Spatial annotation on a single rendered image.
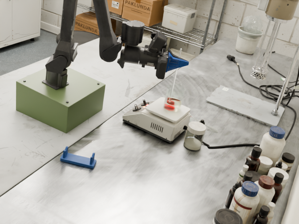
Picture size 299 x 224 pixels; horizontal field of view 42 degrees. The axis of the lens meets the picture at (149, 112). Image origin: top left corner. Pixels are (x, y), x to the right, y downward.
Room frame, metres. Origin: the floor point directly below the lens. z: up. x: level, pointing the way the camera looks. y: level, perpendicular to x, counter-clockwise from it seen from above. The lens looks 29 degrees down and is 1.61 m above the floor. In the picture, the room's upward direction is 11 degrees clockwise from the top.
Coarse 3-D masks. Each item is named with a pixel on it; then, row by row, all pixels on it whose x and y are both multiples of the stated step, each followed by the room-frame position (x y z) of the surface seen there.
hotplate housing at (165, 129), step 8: (136, 112) 1.16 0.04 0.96; (144, 112) 1.15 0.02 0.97; (128, 120) 1.16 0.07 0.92; (136, 120) 1.15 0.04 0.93; (144, 120) 1.14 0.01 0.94; (152, 120) 1.13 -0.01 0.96; (160, 120) 1.12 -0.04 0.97; (168, 120) 1.13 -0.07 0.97; (184, 120) 1.16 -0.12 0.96; (144, 128) 1.14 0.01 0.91; (152, 128) 1.13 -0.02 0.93; (160, 128) 1.11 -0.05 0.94; (168, 128) 1.10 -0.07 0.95; (176, 128) 1.10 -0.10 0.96; (184, 128) 1.16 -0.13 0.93; (160, 136) 1.11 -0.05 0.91; (168, 136) 1.10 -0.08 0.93; (176, 136) 1.12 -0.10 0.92
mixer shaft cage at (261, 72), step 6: (276, 24) 1.49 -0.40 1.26; (264, 36) 1.49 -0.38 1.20; (276, 36) 1.47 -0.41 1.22; (270, 42) 1.49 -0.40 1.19; (258, 54) 1.50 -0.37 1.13; (264, 54) 1.50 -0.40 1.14; (270, 54) 1.47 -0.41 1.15; (264, 60) 1.52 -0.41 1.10; (258, 66) 1.52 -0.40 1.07; (252, 72) 1.49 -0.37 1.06; (258, 72) 1.46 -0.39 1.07; (264, 72) 1.47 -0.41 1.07; (258, 78) 1.47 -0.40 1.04; (264, 78) 1.48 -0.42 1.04
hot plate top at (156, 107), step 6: (156, 102) 1.20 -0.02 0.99; (162, 102) 1.21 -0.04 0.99; (150, 108) 1.15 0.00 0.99; (156, 108) 1.16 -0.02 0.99; (162, 108) 1.17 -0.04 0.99; (186, 108) 1.20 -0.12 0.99; (156, 114) 1.13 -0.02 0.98; (162, 114) 1.13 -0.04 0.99; (168, 114) 1.13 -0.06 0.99; (174, 114) 1.14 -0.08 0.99; (180, 114) 1.15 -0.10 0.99; (174, 120) 1.10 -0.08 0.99
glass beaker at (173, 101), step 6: (168, 84) 1.19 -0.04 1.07; (174, 84) 1.21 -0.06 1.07; (180, 84) 1.21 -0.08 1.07; (168, 90) 1.16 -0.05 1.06; (174, 90) 1.21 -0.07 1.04; (180, 90) 1.20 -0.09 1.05; (168, 96) 1.15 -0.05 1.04; (174, 96) 1.15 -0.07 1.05; (180, 96) 1.15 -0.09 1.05; (168, 102) 1.15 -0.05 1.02; (174, 102) 1.15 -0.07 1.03; (180, 102) 1.16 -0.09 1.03; (168, 108) 1.15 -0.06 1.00; (174, 108) 1.15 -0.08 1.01; (180, 108) 1.17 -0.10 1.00
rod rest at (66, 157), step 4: (64, 152) 0.90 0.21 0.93; (64, 156) 0.90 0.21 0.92; (68, 156) 0.91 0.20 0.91; (72, 156) 0.91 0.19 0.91; (76, 156) 0.92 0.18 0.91; (80, 156) 0.92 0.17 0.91; (92, 156) 0.90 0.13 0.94; (60, 160) 0.90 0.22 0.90; (64, 160) 0.90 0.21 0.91; (68, 160) 0.89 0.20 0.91; (72, 160) 0.90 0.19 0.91; (76, 160) 0.90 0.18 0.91; (80, 160) 0.90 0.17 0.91; (84, 160) 0.91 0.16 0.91; (88, 160) 0.91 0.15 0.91; (92, 160) 0.90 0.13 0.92; (96, 160) 0.92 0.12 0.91; (76, 164) 0.89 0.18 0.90; (80, 164) 0.89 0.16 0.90; (84, 164) 0.89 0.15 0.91; (88, 164) 0.89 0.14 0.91; (92, 164) 0.90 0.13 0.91; (92, 168) 0.89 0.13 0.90
